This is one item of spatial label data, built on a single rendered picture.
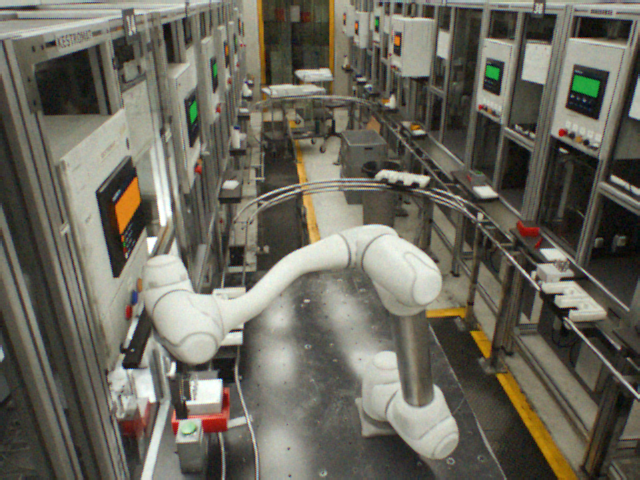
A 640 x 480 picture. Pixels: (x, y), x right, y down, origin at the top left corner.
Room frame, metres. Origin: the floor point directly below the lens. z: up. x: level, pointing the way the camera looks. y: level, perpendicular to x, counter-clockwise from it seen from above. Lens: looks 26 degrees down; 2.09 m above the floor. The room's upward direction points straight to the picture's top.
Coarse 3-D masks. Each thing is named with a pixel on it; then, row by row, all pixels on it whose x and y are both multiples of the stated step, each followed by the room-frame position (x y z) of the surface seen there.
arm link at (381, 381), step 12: (372, 360) 1.37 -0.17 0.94; (384, 360) 1.36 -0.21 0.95; (396, 360) 1.35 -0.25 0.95; (372, 372) 1.33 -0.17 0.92; (384, 372) 1.31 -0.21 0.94; (396, 372) 1.31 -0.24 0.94; (372, 384) 1.31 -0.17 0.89; (384, 384) 1.29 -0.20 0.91; (396, 384) 1.28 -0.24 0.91; (372, 396) 1.30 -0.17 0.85; (384, 396) 1.26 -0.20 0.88; (372, 408) 1.30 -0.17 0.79; (384, 408) 1.25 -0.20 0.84; (384, 420) 1.29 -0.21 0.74
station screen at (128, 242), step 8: (128, 176) 1.09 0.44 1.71; (136, 176) 1.16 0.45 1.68; (128, 184) 1.08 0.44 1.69; (120, 192) 1.02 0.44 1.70; (112, 200) 0.96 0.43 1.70; (120, 200) 1.01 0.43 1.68; (136, 208) 1.11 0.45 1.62; (136, 216) 1.10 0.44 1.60; (128, 224) 1.03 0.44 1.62; (136, 224) 1.09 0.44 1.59; (144, 224) 1.15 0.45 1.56; (120, 232) 0.97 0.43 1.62; (128, 232) 1.02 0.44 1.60; (136, 232) 1.08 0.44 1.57; (120, 240) 0.96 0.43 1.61; (128, 240) 1.01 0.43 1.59; (136, 240) 1.07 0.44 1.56; (128, 248) 1.00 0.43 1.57; (128, 256) 0.99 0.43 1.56
